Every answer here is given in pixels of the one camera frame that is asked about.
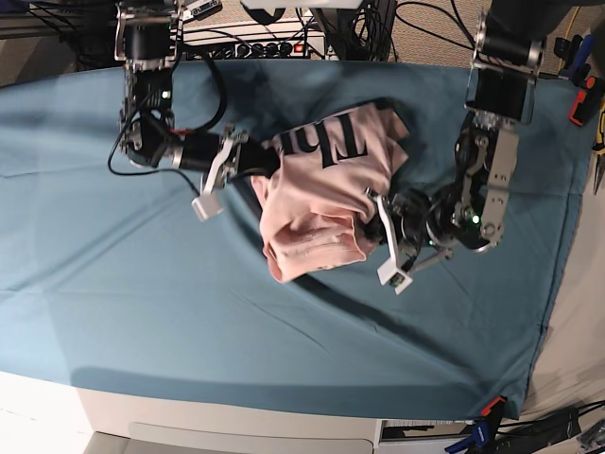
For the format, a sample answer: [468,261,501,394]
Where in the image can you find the orange black clamp right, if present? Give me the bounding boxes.
[568,77,604,127]

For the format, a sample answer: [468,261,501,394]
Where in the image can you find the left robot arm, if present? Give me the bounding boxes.
[366,1,573,294]

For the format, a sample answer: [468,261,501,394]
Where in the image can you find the black power strip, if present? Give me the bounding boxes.
[212,41,310,60]

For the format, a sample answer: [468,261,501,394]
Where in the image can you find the blue black clamp top right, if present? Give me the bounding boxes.
[554,34,596,88]

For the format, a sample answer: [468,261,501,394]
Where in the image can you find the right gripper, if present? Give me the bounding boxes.
[172,124,281,221]

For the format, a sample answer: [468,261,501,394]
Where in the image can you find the pink T-shirt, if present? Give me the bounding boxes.
[251,101,409,283]

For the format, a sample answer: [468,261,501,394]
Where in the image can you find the yellow handled pliers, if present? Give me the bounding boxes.
[593,102,605,195]

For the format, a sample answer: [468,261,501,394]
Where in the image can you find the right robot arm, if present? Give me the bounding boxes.
[112,1,280,220]

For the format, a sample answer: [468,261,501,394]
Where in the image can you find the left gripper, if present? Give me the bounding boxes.
[364,187,454,295]

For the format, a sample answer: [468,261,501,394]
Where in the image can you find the orange blue clamp bottom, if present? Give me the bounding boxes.
[444,395,508,454]

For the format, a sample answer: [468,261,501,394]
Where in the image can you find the teal table cloth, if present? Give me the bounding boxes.
[1,68,595,420]

